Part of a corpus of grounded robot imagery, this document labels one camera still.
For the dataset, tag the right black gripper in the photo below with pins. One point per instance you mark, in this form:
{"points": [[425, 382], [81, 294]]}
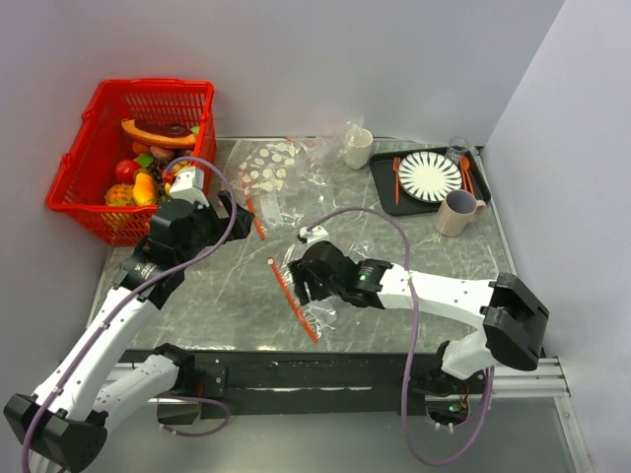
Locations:
{"points": [[300, 275]]}

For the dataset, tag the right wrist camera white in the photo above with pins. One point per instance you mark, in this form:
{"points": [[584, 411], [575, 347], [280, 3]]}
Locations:
{"points": [[310, 236]]}

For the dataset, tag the spiky yellow fruit toy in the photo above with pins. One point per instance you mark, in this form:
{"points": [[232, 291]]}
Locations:
{"points": [[120, 195]]}

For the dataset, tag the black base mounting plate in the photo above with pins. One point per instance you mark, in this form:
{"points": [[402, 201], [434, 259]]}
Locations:
{"points": [[279, 383]]}

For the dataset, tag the orange plastic spoon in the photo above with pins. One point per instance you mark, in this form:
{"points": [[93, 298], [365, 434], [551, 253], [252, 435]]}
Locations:
{"points": [[466, 176]]}

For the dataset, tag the dark grape bunch toy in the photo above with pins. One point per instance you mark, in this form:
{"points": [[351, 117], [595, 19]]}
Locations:
{"points": [[156, 170]]}

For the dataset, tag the black serving tray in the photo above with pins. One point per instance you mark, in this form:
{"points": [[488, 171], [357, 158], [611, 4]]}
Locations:
{"points": [[383, 174]]}

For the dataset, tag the orange plastic fork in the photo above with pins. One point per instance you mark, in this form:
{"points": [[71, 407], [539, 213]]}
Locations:
{"points": [[395, 168]]}

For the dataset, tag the orange mango toy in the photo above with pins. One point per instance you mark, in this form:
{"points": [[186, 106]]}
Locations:
{"points": [[144, 190]]}

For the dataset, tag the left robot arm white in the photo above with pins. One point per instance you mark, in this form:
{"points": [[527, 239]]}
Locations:
{"points": [[68, 417]]}

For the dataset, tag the crumpled clear plastic bag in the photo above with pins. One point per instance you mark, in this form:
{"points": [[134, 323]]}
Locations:
{"points": [[325, 153]]}

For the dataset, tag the clear drinking glass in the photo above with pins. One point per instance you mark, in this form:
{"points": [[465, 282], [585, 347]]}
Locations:
{"points": [[457, 147]]}

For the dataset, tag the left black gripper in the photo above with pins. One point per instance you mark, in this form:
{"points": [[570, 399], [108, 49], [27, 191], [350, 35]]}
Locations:
{"points": [[221, 224]]}

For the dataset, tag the red plastic basket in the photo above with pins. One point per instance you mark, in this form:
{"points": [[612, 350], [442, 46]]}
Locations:
{"points": [[86, 172]]}

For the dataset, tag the cream ceramic mug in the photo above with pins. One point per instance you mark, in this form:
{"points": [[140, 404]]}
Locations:
{"points": [[358, 146]]}

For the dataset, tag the red apple toy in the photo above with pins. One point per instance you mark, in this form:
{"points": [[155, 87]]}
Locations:
{"points": [[125, 170]]}

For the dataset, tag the green leaf toy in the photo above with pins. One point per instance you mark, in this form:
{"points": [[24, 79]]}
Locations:
{"points": [[144, 160]]}

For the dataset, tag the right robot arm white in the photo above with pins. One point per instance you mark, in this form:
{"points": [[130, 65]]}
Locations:
{"points": [[508, 320]]}

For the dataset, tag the beige mug purple inside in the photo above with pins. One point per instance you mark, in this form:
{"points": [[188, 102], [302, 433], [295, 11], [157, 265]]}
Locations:
{"points": [[458, 209]]}

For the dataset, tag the polka dot zip bag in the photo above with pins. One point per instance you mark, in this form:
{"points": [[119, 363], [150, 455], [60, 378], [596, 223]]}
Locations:
{"points": [[266, 167]]}

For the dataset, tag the aluminium rail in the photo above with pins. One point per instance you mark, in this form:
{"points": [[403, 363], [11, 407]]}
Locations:
{"points": [[547, 381]]}

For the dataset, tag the striped white plate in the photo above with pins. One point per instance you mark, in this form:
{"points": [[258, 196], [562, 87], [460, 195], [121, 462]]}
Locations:
{"points": [[428, 176]]}

